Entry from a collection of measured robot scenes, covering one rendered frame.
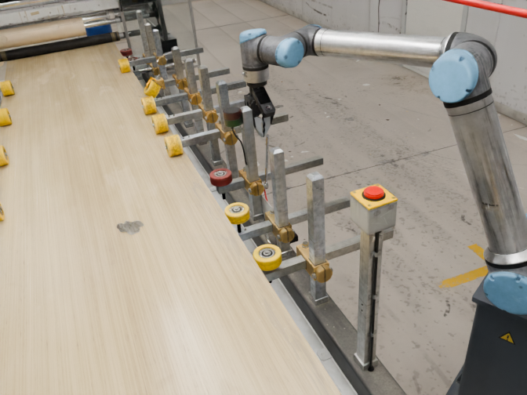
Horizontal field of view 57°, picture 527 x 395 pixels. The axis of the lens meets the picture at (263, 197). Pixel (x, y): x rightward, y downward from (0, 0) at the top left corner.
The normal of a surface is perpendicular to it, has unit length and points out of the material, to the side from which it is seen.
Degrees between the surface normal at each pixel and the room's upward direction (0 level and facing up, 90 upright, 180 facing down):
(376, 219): 90
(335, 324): 0
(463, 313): 0
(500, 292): 94
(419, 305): 0
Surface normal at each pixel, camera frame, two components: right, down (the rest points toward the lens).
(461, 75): -0.70, 0.34
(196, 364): -0.08, -0.84
